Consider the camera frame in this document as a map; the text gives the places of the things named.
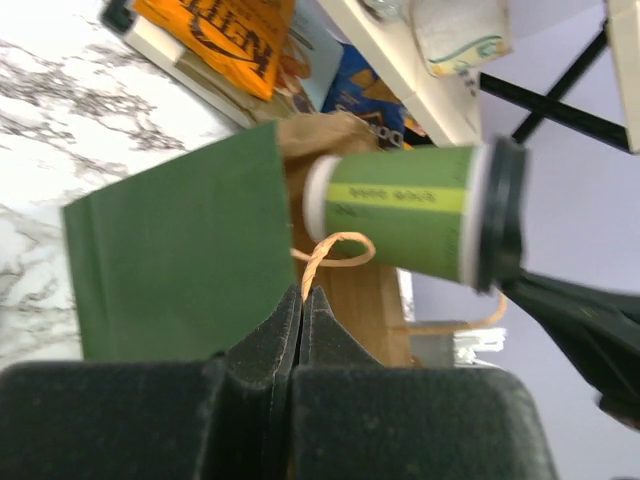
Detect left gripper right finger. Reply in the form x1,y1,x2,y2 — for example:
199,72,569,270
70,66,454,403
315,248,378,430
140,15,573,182
291,288,555,479

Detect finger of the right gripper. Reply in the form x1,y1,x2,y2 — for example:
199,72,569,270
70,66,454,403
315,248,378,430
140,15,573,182
501,271,639,430

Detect blue doritos chips bag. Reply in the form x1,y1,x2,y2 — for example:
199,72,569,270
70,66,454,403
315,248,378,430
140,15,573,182
321,43,411,150

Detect single black plastic lid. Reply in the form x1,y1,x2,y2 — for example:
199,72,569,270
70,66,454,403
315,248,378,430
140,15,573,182
474,137,528,293

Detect orange kettle chips bag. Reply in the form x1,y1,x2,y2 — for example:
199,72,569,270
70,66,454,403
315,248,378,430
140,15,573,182
133,0,295,101

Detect single green paper cup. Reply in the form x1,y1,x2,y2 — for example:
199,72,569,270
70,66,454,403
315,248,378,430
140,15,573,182
302,145,492,292

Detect white paper roll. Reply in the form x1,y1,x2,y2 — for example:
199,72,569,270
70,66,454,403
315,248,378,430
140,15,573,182
408,0,512,77

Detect brown paper bag green side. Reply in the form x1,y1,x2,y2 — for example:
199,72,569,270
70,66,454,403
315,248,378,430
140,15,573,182
63,113,411,366

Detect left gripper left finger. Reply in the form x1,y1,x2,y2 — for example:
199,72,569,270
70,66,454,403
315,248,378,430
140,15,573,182
1,287,302,479

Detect cream black tiered shelf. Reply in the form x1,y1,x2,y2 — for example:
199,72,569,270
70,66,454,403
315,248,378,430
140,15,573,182
101,1,639,154

